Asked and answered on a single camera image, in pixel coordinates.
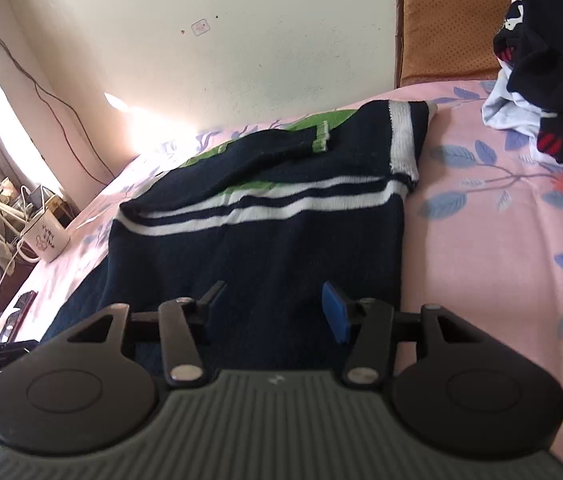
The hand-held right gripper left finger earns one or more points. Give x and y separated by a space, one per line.
211 300

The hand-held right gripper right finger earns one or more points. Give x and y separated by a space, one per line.
335 312

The navy striped knit sweater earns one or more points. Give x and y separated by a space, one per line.
271 250

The pile of dark clothes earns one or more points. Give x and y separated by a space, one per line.
556 60

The dark flat device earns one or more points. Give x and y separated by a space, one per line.
21 312

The white mug with print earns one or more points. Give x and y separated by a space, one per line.
46 237

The grey charger plug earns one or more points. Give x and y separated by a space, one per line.
39 197

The pink floral bed sheet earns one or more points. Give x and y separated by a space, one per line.
491 240

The pale blue white garment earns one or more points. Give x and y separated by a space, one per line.
504 107

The orange cushioned headboard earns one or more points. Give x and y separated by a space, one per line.
449 25

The small pink wall sticker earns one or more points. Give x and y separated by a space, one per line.
201 27

